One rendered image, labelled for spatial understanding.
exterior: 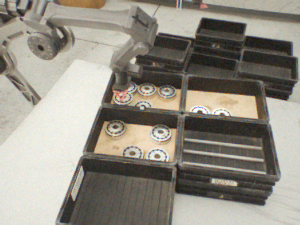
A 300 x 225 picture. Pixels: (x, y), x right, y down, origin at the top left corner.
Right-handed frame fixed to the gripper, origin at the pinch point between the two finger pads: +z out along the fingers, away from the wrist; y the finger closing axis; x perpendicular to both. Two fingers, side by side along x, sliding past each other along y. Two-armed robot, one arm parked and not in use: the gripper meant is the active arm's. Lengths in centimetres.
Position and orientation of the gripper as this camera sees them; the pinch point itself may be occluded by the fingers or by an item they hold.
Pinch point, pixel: (122, 96)
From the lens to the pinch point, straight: 152.7
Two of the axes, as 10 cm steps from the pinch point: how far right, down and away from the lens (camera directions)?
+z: -0.2, 7.2, 7.0
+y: 2.6, -6.7, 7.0
